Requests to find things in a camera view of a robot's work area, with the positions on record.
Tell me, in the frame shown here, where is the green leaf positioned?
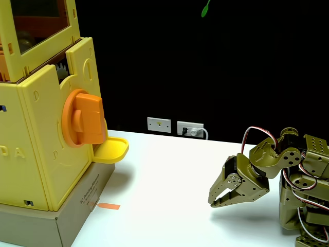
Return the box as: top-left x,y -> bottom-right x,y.
200,0 -> 211,18

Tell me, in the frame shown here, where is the translucent capsule ball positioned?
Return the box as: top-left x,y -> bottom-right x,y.
16,30 -> 35,51

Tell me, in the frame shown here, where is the yellow dispensing tray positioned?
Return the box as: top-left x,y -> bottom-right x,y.
93,136 -> 129,164

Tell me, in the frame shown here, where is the yellow toy vending machine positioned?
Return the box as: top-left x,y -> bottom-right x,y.
0,0 -> 108,212

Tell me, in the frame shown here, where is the white wall outlet with plugs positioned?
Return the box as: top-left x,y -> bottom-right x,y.
176,120 -> 205,137

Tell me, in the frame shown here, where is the orange round turning knob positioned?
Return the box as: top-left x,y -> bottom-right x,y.
61,89 -> 105,149

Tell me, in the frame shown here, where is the red white black servo cable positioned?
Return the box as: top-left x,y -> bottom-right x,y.
281,150 -> 319,192
242,126 -> 280,155
290,189 -> 329,244

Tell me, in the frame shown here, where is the white plastic gear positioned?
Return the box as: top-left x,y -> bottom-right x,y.
56,61 -> 69,80

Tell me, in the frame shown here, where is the white plug with cable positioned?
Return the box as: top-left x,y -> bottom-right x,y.
189,128 -> 209,140

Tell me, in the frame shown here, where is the orange tape arrow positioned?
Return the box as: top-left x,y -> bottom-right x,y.
97,202 -> 121,210

